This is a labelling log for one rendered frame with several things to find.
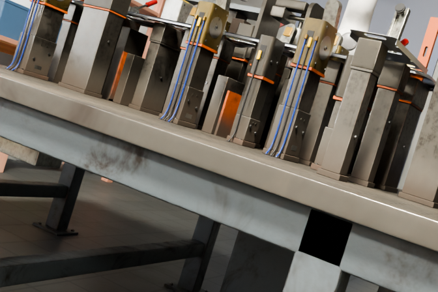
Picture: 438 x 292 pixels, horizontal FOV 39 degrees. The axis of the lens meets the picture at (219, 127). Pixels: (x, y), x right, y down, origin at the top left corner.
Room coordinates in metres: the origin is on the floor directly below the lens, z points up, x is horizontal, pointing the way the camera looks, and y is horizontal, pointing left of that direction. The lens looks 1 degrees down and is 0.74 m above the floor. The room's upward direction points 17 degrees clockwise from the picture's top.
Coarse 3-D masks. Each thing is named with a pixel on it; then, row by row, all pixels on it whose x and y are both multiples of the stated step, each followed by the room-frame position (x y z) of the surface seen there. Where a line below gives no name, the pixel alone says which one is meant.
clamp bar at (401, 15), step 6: (396, 6) 1.76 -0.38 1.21; (402, 6) 1.75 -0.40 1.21; (396, 12) 1.78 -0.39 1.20; (402, 12) 1.77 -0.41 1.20; (408, 12) 1.77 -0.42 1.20; (396, 18) 1.78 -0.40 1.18; (402, 18) 1.78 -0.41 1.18; (390, 24) 1.78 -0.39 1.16; (396, 24) 1.78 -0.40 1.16; (402, 24) 1.76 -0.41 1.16; (390, 30) 1.77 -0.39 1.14; (396, 30) 1.77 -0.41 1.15; (402, 30) 1.77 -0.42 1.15; (396, 36) 1.76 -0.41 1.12
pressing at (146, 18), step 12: (72, 0) 2.14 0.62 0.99; (132, 12) 1.99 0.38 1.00; (144, 24) 2.20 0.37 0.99; (168, 24) 2.03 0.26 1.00; (180, 24) 1.87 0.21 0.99; (228, 36) 1.87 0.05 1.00; (240, 36) 1.75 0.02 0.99; (288, 48) 1.75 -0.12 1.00; (336, 60) 1.69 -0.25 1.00; (420, 72) 1.45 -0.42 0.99; (432, 84) 1.60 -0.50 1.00
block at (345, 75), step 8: (352, 56) 1.42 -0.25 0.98; (344, 64) 1.43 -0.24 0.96; (344, 72) 1.42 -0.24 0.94; (344, 80) 1.42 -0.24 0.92; (376, 80) 1.44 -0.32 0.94; (344, 88) 1.42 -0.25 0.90; (376, 88) 1.45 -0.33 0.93; (336, 96) 1.43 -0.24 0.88; (336, 104) 1.43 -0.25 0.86; (368, 104) 1.44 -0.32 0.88; (336, 112) 1.43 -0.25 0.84; (328, 128) 1.43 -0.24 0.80; (328, 136) 1.42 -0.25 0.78; (320, 144) 1.43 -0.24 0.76; (320, 152) 1.43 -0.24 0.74; (320, 160) 1.42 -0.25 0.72; (352, 160) 1.45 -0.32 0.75; (312, 168) 1.42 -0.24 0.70
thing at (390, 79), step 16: (384, 64) 1.39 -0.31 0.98; (400, 64) 1.37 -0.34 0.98; (384, 80) 1.38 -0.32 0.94; (400, 80) 1.36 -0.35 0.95; (384, 96) 1.38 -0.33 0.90; (384, 112) 1.37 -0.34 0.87; (368, 128) 1.39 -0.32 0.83; (384, 128) 1.37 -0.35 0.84; (368, 144) 1.38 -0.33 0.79; (384, 144) 1.40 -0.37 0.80; (368, 160) 1.37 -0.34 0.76; (352, 176) 1.39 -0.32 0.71; (368, 176) 1.37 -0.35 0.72
